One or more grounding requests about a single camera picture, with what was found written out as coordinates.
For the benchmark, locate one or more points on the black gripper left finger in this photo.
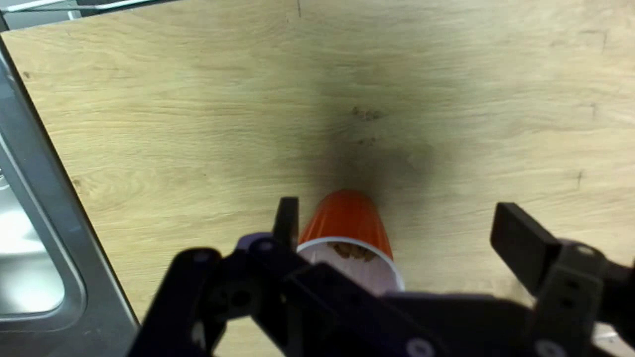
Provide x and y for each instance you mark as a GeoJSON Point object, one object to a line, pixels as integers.
{"type": "Point", "coordinates": [199, 289]}

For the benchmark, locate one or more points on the stainless steel sink counter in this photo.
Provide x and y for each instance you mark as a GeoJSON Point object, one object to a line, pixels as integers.
{"type": "Point", "coordinates": [40, 218]}

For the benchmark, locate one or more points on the orange plastic cup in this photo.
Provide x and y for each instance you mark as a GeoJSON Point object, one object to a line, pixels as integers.
{"type": "Point", "coordinates": [348, 218]}

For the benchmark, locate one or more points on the brown cup content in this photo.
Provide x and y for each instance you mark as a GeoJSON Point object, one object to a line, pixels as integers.
{"type": "Point", "coordinates": [350, 249]}

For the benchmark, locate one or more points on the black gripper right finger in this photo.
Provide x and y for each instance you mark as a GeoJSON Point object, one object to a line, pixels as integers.
{"type": "Point", "coordinates": [568, 277]}

